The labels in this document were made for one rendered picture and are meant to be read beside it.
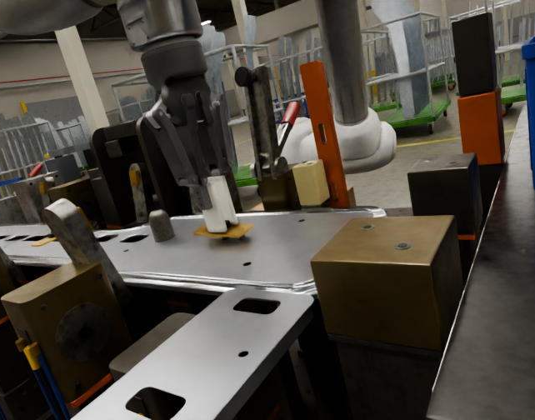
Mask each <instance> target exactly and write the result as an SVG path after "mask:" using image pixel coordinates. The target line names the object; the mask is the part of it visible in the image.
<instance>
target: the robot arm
mask: <svg viewBox="0 0 535 420"><path fill-rule="evenodd" d="M314 2H315V8H316V12H317V21H318V26H319V31H320V36H321V41H322V50H323V55H324V59H325V64H326V69H327V78H328V83H329V87H330V93H331V98H332V106H333V111H334V114H333V120H334V124H335V128H336V133H337V141H338V146H339V150H340V154H341V159H342V167H343V171H344V175H348V174H356V173H366V172H371V171H374V170H377V169H379V168H382V167H384V166H386V165H388V164H389V163H390V162H391V161H392V160H393V159H394V158H395V156H396V145H397V142H396V133H395V131H394V130H393V128H392V126H390V125H389V124H388V123H386V122H380V121H379V119H378V115H377V114H376V113H375V112H374V111H373V110H372V109H371V108H370V107H368V100H367V91H366V83H365V74H364V66H363V50H362V37H361V28H360V20H359V11H358V0H314ZM114 3H116V4H117V10H118V13H119V14H120V16H121V19H122V24H123V26H124V29H125V32H126V34H127V39H128V41H129V44H130V48H131V49H132V50H133V51H134V52H138V53H143V54H142V57H141V61H142V66H143V69H144V72H145V74H146V77H147V81H148V83H149V84H150V85H151V86H154V89H155V103H156V104H155V105H154V106H153V108H152V109H151V110H150V111H149V112H145V113H144V114H143V115H142V119H143V121H144V122H145V123H146V124H147V125H148V126H149V127H150V129H151V130H152V131H153V133H154V135H155V137H156V139H157V142H158V144H159V146H160V148H161V149H162V153H163V155H164V157H165V158H166V160H167V164H168V166H169V167H170V169H171V171H172V175H173V176H174V178H175V180H176V182H177V185H178V186H186V187H191V188H192V190H193V192H194V195H195V198H196V201H197V206H198V208H199V209H200V210H202V213H203V216H204V219H205V222H206V224H207V230H208V232H209V233H225V232H226V231H227V230H228V229H227V226H226V223H225V220H229V221H230V224H231V225H237V224H238V219H237V216H236V213H235V210H234V207H233V202H232V199H231V196H232V193H231V190H230V187H229V184H228V179H227V175H230V174H231V173H232V169H229V168H230V167H233V165H234V159H233V150H232V145H231V140H230V135H229V130H228V120H227V115H226V102H227V98H226V96H225V95H224V94H219V95H217V94H215V93H213V92H211V89H210V87H209V85H208V83H207V82H206V80H205V77H204V74H205V73H206V72H207V70H208V65H207V62H206V58H205V55H204V52H203V47H202V44H201V43H199V41H195V40H196V39H198V38H200V37H201V36H202V35H203V25H202V21H201V18H200V15H199V11H198V6H197V3H196V0H0V31H1V32H4V33H10V34H14V35H24V36H30V35H38V34H41V33H47V32H50V31H60V30H63V29H66V28H70V27H72V26H75V25H77V24H79V23H82V22H84V21H86V20H88V19H89V18H92V17H94V16H96V15H97V14H99V13H100V12H101V11H102V9H103V7H104V6H107V5H110V4H114ZM201 120H202V121H201ZM183 125H187V126H183ZM182 126H183V127H182ZM280 157H285V158H286V159H287V164H294V163H301V162H304V161H311V160H318V152H317V148H316V143H315V140H314V136H313V128H312V124H311V120H310V119H308V118H306V117H299V118H297V119H296V122H295V123H294V125H293V128H292V130H291V131H290V133H289V135H288V138H287V141H286V143H285V145H284V148H283V150H282V153H281V155H280ZM224 158H225V159H224ZM203 159H204V162H205V164H206V167H207V170H208V173H209V175H210V176H211V177H207V174H206V169H205V166H204V162H203ZM215 164H216V165H215ZM196 175H197V176H196Z"/></svg>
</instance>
